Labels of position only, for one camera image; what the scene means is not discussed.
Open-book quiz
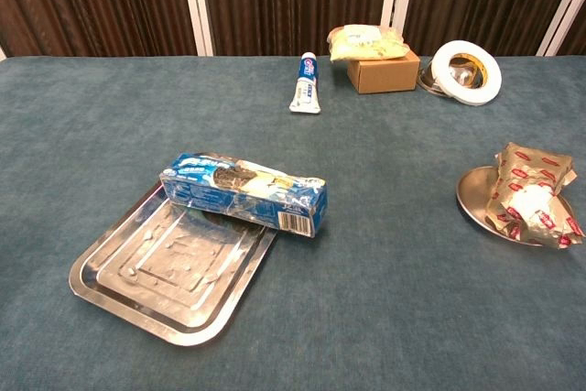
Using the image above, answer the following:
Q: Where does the blue cookie package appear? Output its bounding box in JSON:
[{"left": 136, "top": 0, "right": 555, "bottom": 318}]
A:
[{"left": 158, "top": 152, "right": 329, "bottom": 239}]

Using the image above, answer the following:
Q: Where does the gold red snack bag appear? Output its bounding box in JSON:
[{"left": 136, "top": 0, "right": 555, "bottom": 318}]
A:
[{"left": 485, "top": 141, "right": 586, "bottom": 250}]

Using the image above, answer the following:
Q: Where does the white blue toothpaste tube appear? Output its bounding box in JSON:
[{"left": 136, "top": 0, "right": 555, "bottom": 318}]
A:
[{"left": 288, "top": 51, "right": 322, "bottom": 115}]

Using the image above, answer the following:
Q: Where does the small cardboard box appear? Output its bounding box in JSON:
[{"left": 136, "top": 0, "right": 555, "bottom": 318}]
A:
[{"left": 346, "top": 49, "right": 421, "bottom": 95}]

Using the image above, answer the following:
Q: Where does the yellow snack bag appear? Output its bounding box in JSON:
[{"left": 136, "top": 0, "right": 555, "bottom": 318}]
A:
[{"left": 326, "top": 24, "right": 411, "bottom": 63}]

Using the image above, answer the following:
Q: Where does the rectangular steel tray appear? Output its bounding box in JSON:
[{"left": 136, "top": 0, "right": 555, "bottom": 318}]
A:
[{"left": 68, "top": 151, "right": 278, "bottom": 347}]

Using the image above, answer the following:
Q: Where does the small steel bowl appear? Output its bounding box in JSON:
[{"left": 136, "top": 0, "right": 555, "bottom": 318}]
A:
[{"left": 417, "top": 55, "right": 489, "bottom": 98}]

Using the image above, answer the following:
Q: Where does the white tape roll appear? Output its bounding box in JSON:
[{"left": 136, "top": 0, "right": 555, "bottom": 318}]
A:
[{"left": 430, "top": 39, "right": 504, "bottom": 107}]

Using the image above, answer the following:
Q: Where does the round steel plate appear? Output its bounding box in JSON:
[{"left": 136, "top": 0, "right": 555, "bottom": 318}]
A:
[{"left": 455, "top": 165, "right": 576, "bottom": 245}]

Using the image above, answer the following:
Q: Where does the blue table cloth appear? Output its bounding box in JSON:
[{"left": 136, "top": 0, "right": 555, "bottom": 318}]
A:
[{"left": 0, "top": 55, "right": 586, "bottom": 391}]

